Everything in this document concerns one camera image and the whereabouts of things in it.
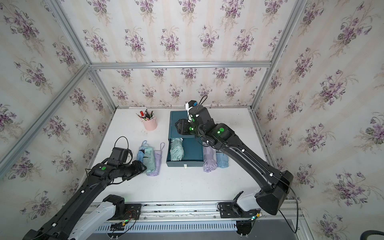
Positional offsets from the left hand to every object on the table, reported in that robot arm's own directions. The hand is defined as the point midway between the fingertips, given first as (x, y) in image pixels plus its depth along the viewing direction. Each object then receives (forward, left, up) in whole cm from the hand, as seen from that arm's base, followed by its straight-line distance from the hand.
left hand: (145, 170), depth 78 cm
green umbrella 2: (+7, 0, -2) cm, 7 cm away
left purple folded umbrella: (+12, -4, -6) cm, 14 cm away
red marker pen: (+38, +9, +4) cm, 39 cm away
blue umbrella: (+11, +6, -4) cm, 13 cm away
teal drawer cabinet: (+9, -26, +10) cm, 29 cm away
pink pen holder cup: (+34, +4, -4) cm, 35 cm away
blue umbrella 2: (+8, -43, -5) cm, 44 cm away
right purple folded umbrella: (+9, -36, -4) cm, 37 cm away
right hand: (+12, -19, +24) cm, 33 cm away
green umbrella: (+6, -17, +12) cm, 22 cm away
